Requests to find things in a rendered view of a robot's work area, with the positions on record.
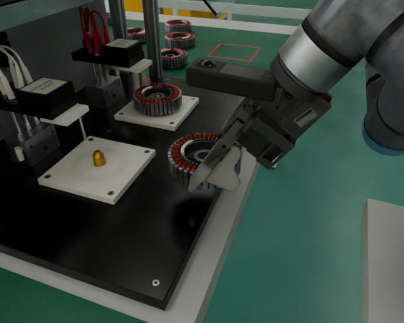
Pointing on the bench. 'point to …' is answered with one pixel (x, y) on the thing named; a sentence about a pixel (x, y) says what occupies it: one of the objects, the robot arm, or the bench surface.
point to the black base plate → (95, 124)
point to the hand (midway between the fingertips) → (202, 161)
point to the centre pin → (98, 158)
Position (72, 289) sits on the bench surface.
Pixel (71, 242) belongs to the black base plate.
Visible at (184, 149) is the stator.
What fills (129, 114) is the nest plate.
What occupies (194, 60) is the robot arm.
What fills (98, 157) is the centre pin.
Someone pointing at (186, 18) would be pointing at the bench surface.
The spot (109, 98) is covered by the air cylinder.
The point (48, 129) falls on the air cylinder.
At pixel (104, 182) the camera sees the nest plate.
